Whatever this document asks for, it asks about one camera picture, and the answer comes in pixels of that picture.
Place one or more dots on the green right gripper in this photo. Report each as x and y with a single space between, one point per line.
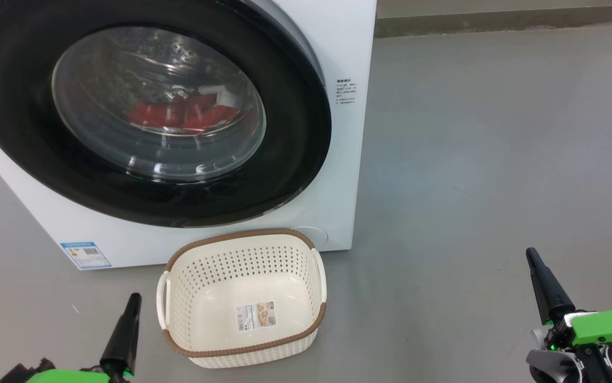
604 327

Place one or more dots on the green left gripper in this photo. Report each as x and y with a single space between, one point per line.
72 376

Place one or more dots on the grey washing machine door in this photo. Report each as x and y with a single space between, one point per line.
18 133

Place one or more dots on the red and white jersey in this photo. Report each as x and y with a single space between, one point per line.
189 114

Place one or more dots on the cream laundry basket brown rim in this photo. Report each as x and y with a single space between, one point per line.
290 330

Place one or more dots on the white front-load washing machine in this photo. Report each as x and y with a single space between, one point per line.
348 159

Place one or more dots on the blue energy label sticker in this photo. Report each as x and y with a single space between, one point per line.
87 256

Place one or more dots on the paper product label sticker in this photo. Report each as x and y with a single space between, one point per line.
257 316

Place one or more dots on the round white filter cover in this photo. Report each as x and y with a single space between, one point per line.
314 235

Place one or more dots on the printed text instruction sticker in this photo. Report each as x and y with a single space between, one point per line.
346 91

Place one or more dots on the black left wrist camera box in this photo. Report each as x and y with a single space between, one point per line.
18 373

